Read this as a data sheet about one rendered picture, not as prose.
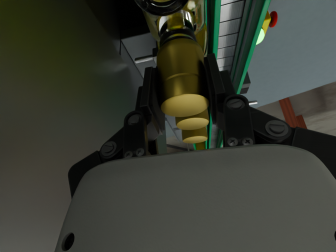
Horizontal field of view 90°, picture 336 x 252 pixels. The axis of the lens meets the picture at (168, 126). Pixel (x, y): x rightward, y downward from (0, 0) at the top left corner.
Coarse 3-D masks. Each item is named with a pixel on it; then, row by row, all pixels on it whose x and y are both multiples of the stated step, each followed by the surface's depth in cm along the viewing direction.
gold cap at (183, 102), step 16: (160, 48) 12; (176, 48) 11; (192, 48) 11; (160, 64) 12; (176, 64) 11; (192, 64) 11; (160, 80) 11; (176, 80) 10; (192, 80) 10; (160, 96) 11; (176, 96) 10; (192, 96) 10; (208, 96) 11; (176, 112) 12; (192, 112) 12
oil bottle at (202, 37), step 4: (204, 28) 18; (200, 32) 18; (204, 32) 18; (196, 36) 17; (200, 36) 18; (204, 36) 18; (196, 40) 17; (200, 40) 18; (204, 40) 18; (200, 44) 18; (204, 44) 18; (204, 48) 18; (204, 52) 18; (204, 56) 19
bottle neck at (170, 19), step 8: (168, 16) 13; (176, 16) 13; (184, 16) 13; (160, 24) 14; (168, 24) 13; (176, 24) 12; (184, 24) 12; (192, 24) 13; (160, 32) 13; (168, 32) 12; (176, 32) 12; (184, 32) 12; (192, 32) 13; (160, 40) 13; (168, 40) 12
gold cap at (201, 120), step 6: (198, 114) 16; (204, 114) 16; (180, 120) 16; (186, 120) 16; (192, 120) 16; (198, 120) 16; (204, 120) 16; (180, 126) 17; (186, 126) 17; (192, 126) 18; (198, 126) 18
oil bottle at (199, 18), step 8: (192, 0) 13; (200, 0) 13; (184, 8) 13; (192, 8) 13; (200, 8) 14; (144, 16) 15; (152, 16) 14; (160, 16) 13; (192, 16) 14; (200, 16) 14; (152, 24) 14; (200, 24) 15; (152, 32) 15
